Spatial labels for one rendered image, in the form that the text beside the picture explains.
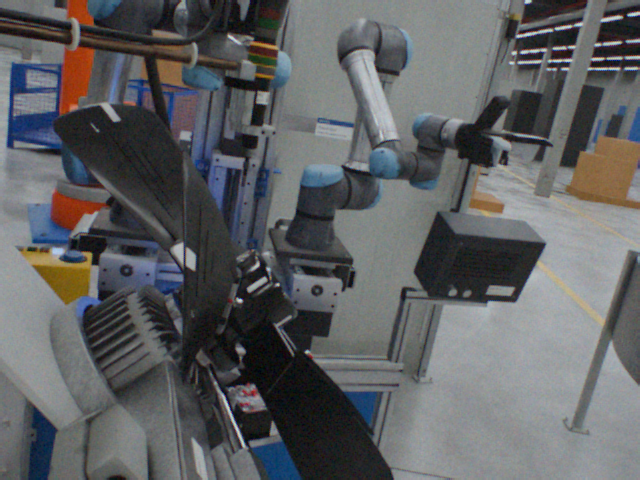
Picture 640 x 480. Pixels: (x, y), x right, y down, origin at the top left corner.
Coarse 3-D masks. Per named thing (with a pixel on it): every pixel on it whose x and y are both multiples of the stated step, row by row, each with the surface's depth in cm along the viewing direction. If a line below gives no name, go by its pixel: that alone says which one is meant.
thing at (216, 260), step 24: (192, 168) 62; (192, 192) 60; (192, 216) 59; (216, 216) 68; (192, 240) 59; (216, 240) 67; (216, 264) 67; (192, 288) 58; (216, 288) 69; (216, 312) 73; (192, 336) 59; (192, 360) 63
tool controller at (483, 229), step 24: (456, 216) 150; (480, 216) 154; (432, 240) 152; (456, 240) 143; (480, 240) 145; (504, 240) 147; (528, 240) 149; (432, 264) 151; (456, 264) 147; (480, 264) 148; (504, 264) 151; (528, 264) 152; (432, 288) 150; (456, 288) 151; (480, 288) 153; (504, 288) 155
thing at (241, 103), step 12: (228, 72) 87; (240, 72) 85; (252, 72) 87; (228, 84) 88; (240, 84) 86; (252, 84) 87; (240, 96) 88; (252, 96) 88; (240, 108) 88; (228, 120) 90; (240, 120) 89; (240, 132) 90; (252, 132) 89; (264, 132) 90
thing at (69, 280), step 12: (24, 252) 125; (36, 252) 126; (84, 252) 131; (36, 264) 120; (48, 264) 121; (60, 264) 122; (72, 264) 123; (84, 264) 125; (48, 276) 121; (60, 276) 122; (72, 276) 123; (84, 276) 123; (60, 288) 123; (72, 288) 123; (84, 288) 124; (72, 300) 124
